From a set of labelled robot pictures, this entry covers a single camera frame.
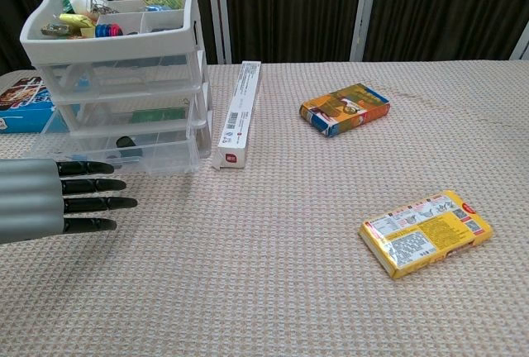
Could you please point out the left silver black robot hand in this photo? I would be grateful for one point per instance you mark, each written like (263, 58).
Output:
(29, 200)

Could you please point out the black round cap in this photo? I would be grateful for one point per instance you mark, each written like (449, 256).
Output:
(125, 141)

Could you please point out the clear drawer with binder clips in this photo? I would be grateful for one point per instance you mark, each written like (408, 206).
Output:
(173, 158)

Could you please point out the blue brown cookie box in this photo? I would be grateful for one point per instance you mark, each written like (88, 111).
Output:
(25, 109)

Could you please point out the colourful snack packet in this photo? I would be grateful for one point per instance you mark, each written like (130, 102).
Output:
(345, 109)

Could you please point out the yellow printed box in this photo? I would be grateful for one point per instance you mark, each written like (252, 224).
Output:
(425, 233)

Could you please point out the green orange candy packet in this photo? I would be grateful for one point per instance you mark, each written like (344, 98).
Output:
(53, 29)

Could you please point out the yellow foil candy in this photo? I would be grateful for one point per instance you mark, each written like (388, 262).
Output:
(76, 20)

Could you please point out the stack of coloured discs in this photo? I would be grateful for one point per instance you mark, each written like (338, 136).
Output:
(108, 30)

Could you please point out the white round trinket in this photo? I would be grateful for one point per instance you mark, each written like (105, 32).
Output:
(80, 2)

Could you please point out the long white carton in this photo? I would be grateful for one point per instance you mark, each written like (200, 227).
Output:
(239, 117)

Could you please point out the beige woven tablecloth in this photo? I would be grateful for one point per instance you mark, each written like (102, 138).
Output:
(289, 311)

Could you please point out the white plastic drawer organizer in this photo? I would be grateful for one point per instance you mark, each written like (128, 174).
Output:
(107, 47)

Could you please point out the white partition frame post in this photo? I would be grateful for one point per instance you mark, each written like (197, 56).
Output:
(521, 45)
(363, 10)
(219, 10)

